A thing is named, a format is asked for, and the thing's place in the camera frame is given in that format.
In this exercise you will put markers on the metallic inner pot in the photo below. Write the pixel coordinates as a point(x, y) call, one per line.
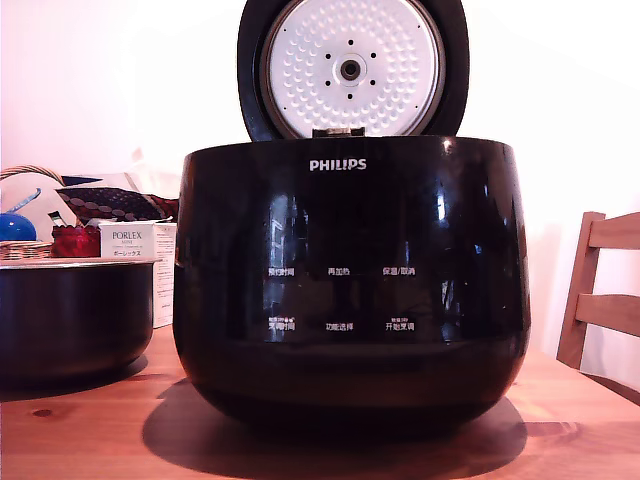
point(75, 320)

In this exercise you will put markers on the dark patterned cushion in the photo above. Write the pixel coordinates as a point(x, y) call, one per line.
point(120, 205)

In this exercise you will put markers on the blue ball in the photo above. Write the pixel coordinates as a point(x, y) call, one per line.
point(15, 227)

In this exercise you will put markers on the tall white printed box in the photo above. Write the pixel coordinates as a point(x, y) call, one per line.
point(165, 280)

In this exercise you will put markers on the wicker basket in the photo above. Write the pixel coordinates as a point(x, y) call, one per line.
point(25, 250)

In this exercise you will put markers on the black rice cooker lid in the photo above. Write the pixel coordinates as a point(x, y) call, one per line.
point(352, 70)

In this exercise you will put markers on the white Porlex box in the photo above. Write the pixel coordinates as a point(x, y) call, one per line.
point(126, 240)

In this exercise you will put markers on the wooden chair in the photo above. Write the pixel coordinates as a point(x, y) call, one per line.
point(580, 300)

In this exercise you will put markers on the white printed bag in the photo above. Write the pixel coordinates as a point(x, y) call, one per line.
point(25, 195)

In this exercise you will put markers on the red scalloped jar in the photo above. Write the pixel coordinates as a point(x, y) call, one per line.
point(75, 242)

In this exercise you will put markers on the black Philips rice cooker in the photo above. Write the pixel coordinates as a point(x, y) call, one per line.
point(350, 225)

